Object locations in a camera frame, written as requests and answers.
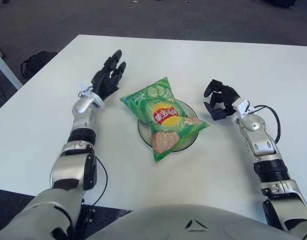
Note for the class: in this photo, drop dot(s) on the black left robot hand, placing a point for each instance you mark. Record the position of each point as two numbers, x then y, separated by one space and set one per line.
106 80

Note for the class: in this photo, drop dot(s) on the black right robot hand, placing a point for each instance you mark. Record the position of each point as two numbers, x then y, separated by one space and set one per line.
227 97

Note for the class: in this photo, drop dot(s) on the green potato chips bag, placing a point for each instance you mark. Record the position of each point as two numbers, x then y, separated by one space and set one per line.
166 117

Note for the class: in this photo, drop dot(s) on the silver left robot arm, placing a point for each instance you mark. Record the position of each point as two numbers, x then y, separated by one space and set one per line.
78 140

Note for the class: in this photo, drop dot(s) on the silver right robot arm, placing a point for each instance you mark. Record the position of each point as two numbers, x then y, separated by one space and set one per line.
263 145

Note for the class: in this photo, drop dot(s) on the white plate with black rim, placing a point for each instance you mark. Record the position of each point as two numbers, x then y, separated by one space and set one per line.
144 133

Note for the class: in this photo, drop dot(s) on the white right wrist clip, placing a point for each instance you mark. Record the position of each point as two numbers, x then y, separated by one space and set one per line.
243 107

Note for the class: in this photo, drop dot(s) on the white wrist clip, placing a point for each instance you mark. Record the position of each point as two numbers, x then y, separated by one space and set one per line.
85 91
243 107

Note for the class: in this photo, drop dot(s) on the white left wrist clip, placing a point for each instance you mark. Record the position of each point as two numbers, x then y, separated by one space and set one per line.
85 91

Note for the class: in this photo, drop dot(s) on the black bag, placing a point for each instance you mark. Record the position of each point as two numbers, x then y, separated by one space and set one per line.
36 62

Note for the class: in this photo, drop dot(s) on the white desk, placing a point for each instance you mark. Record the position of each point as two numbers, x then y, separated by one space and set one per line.
6 70

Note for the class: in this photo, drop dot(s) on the grey robot torso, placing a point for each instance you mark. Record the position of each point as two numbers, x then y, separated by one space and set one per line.
181 222

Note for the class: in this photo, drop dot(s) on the black robot support frame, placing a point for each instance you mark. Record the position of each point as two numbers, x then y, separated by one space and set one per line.
88 215

